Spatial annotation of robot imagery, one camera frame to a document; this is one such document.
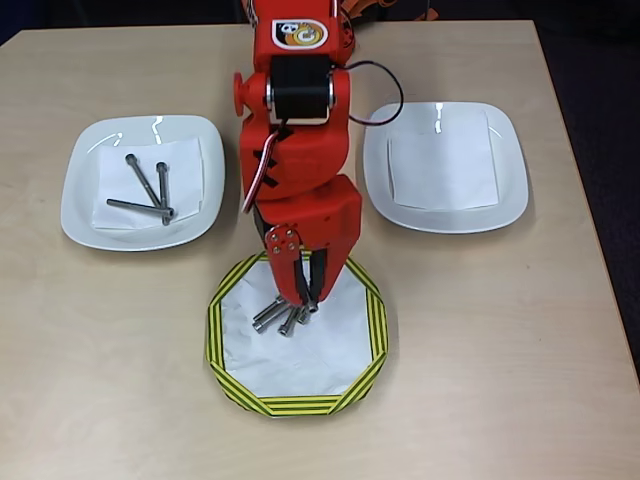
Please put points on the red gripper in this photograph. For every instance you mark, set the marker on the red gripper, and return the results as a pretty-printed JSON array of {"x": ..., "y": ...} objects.
[{"x": 320, "y": 222}]

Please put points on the short steel bolt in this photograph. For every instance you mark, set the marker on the short steel bolt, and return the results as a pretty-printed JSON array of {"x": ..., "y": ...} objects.
[
  {"x": 267, "y": 322},
  {"x": 287, "y": 325},
  {"x": 304, "y": 317}
]

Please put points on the red robot arm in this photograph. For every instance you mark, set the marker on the red robot arm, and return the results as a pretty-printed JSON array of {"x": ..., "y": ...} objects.
[{"x": 295, "y": 160}]

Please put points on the yellow green striped plate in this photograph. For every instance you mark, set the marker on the yellow green striped plate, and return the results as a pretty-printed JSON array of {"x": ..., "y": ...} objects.
[{"x": 380, "y": 330}]

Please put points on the white paper napkin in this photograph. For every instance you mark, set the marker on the white paper napkin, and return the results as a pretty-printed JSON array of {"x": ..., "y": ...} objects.
[
  {"x": 185, "y": 170},
  {"x": 440, "y": 165}
]

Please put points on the white square plate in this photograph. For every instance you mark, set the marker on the white square plate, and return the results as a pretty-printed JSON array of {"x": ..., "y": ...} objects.
[
  {"x": 515, "y": 200},
  {"x": 75, "y": 200}
]

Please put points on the small orange object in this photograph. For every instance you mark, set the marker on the small orange object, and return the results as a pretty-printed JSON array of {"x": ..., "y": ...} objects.
[{"x": 426, "y": 15}]

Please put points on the orange printed mount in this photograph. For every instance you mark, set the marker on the orange printed mount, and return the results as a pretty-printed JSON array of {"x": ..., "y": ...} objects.
[{"x": 372, "y": 6}]

